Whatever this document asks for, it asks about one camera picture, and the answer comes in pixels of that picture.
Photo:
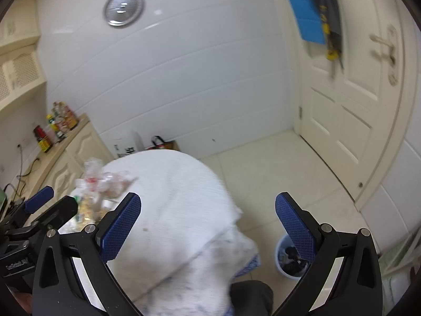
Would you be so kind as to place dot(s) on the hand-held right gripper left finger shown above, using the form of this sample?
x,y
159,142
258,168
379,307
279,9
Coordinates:
x,y
120,228

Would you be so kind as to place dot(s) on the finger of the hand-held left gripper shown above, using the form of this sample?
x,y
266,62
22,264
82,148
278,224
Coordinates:
x,y
61,210
39,199

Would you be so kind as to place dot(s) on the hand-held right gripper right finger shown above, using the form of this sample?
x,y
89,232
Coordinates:
x,y
296,228

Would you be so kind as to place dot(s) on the red printed plastic bag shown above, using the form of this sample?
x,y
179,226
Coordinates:
x,y
95,181

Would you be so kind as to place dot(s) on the person's left hand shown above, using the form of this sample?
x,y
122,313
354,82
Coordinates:
x,y
23,304

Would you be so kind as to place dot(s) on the yellow snack wrapper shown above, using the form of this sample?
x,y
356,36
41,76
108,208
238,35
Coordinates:
x,y
88,209

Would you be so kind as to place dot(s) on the light blue waste bin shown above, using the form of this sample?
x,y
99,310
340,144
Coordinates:
x,y
282,268

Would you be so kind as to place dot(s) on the cream lower cabinet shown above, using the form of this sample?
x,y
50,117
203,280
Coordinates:
x,y
77,158

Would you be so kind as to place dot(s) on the cream cabinet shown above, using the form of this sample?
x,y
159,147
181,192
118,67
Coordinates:
x,y
18,59
77,158

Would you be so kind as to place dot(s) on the round white table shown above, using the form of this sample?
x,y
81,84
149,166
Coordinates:
x,y
174,217

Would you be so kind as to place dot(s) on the blue patterned cloth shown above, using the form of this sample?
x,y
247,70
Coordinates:
x,y
250,266

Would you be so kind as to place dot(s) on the dark sauce bottle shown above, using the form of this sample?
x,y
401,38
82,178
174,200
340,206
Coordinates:
x,y
42,140

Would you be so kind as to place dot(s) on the yellow cap bottle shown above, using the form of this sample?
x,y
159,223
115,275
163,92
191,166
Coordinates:
x,y
52,128

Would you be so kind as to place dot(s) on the white printed sack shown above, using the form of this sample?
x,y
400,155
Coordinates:
x,y
128,144

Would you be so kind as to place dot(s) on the orange label oil bottle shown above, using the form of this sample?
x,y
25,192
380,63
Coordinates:
x,y
69,118

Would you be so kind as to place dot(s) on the clear condiment bottle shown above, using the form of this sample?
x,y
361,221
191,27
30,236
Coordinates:
x,y
58,113

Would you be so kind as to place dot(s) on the brown paper bag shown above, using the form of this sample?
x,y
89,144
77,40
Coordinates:
x,y
167,145

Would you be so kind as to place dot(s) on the metal door hinge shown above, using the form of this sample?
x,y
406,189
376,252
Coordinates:
x,y
300,112

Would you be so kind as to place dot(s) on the cream panelled door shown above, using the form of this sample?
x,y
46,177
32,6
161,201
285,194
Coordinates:
x,y
348,115

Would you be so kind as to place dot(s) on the cream upper cabinet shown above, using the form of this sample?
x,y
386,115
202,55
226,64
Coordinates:
x,y
18,59

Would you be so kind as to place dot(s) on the dark grey hanging garment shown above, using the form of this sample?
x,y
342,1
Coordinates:
x,y
327,10

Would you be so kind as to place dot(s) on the pale slatted frame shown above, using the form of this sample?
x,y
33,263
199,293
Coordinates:
x,y
394,253

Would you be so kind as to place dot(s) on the round metal wall vent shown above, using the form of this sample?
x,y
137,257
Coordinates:
x,y
124,8

